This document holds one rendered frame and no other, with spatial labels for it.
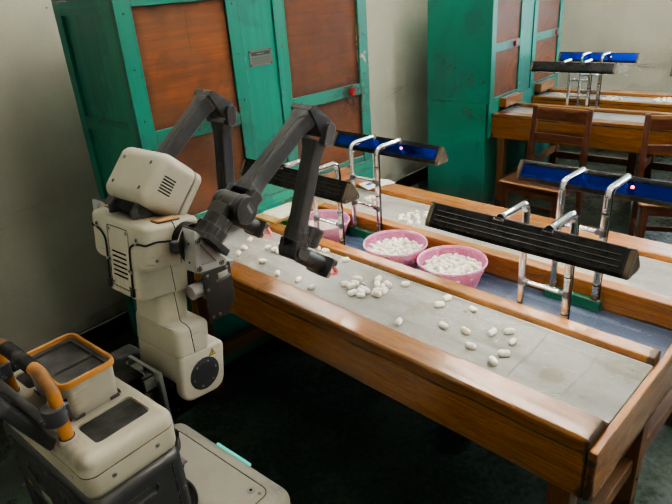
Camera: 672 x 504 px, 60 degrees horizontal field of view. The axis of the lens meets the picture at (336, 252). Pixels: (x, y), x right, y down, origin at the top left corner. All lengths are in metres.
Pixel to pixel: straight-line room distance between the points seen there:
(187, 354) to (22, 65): 1.82
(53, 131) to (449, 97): 2.99
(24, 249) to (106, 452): 1.86
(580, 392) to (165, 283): 1.15
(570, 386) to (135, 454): 1.13
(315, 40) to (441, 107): 2.15
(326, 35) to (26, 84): 1.42
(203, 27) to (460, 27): 2.61
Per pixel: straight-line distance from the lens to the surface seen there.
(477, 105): 4.81
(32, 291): 3.33
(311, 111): 1.71
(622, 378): 1.79
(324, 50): 3.06
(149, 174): 1.59
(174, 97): 2.55
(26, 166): 3.18
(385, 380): 1.85
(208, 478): 2.15
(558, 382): 1.73
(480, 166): 4.91
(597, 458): 1.55
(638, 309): 2.18
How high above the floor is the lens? 1.76
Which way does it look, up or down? 25 degrees down
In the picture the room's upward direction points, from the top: 4 degrees counter-clockwise
